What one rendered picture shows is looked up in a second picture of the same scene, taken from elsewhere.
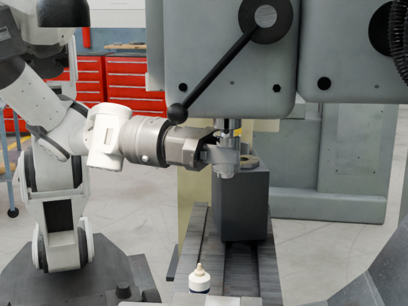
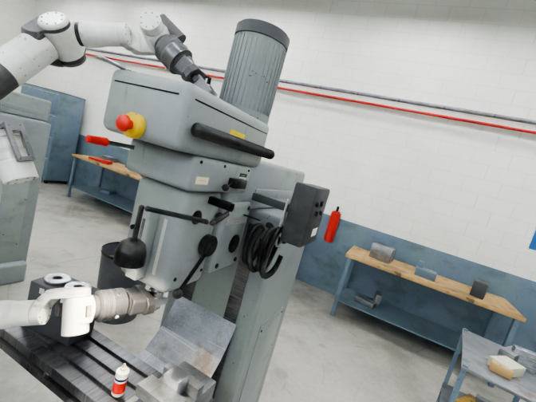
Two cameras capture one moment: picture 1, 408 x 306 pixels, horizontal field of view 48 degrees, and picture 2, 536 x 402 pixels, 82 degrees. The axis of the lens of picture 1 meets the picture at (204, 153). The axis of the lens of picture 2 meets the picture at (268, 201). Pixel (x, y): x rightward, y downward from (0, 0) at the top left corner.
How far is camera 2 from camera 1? 87 cm
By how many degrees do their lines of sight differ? 71
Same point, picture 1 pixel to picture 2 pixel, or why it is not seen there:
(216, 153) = (158, 301)
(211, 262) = (81, 362)
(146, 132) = (120, 301)
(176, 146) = (140, 304)
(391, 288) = (185, 329)
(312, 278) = not seen: outside the picture
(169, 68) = (170, 272)
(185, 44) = (179, 260)
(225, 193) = not seen: hidden behind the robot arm
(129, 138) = (109, 309)
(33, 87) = not seen: outside the picture
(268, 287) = (128, 358)
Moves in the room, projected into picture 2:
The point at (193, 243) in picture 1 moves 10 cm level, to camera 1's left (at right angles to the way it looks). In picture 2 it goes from (51, 356) to (21, 372)
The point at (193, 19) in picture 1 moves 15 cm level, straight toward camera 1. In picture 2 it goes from (185, 249) to (230, 267)
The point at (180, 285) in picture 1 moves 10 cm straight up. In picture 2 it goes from (84, 386) to (89, 358)
